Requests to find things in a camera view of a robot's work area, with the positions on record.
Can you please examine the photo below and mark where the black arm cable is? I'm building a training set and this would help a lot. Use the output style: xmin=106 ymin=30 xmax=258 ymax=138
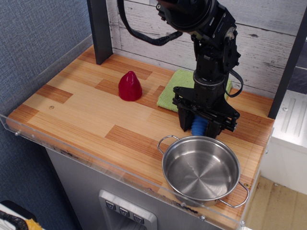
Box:
xmin=117 ymin=0 xmax=244 ymax=98

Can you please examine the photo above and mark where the yellow black object corner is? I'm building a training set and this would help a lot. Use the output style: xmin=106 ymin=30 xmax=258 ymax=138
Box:
xmin=0 ymin=200 xmax=44 ymax=230

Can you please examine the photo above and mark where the grey cabinet with dispenser panel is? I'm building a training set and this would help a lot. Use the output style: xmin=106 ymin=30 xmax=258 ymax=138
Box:
xmin=47 ymin=149 xmax=217 ymax=230

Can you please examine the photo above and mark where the dark vertical post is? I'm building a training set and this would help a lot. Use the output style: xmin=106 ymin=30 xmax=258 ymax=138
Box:
xmin=268 ymin=10 xmax=307 ymax=119
xmin=87 ymin=0 xmax=113 ymax=65

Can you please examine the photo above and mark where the red strawberry shaped toy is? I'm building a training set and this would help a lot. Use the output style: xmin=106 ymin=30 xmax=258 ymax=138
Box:
xmin=118 ymin=71 xmax=142 ymax=101

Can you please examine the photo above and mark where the stainless steel pot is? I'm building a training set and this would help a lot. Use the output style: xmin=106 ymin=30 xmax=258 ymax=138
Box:
xmin=159 ymin=136 xmax=250 ymax=208

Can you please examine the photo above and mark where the green folded cloth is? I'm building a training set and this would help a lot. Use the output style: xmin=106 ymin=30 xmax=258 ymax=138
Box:
xmin=156 ymin=69 xmax=233 ymax=113

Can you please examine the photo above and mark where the dark left vertical post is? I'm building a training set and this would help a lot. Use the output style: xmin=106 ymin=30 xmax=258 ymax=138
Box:
xmin=87 ymin=0 xmax=113 ymax=65

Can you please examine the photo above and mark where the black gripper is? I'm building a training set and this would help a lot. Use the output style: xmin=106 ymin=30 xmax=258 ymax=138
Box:
xmin=173 ymin=80 xmax=240 ymax=138

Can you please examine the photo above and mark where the clear acrylic table guard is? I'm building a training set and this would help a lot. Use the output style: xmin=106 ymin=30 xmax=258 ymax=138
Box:
xmin=0 ymin=34 xmax=275 ymax=229

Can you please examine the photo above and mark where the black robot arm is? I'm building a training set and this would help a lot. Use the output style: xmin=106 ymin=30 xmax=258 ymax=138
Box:
xmin=156 ymin=0 xmax=243 ymax=138

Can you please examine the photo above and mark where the blue handled metal spoon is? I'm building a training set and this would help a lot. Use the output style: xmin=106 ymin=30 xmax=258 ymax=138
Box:
xmin=191 ymin=115 xmax=209 ymax=136

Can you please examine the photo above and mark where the white ribbed side unit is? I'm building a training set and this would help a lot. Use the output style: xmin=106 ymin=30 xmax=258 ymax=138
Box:
xmin=260 ymin=90 xmax=307 ymax=194

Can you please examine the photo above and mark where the dark right vertical post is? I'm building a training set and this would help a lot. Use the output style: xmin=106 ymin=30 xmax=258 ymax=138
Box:
xmin=268 ymin=10 xmax=307 ymax=119

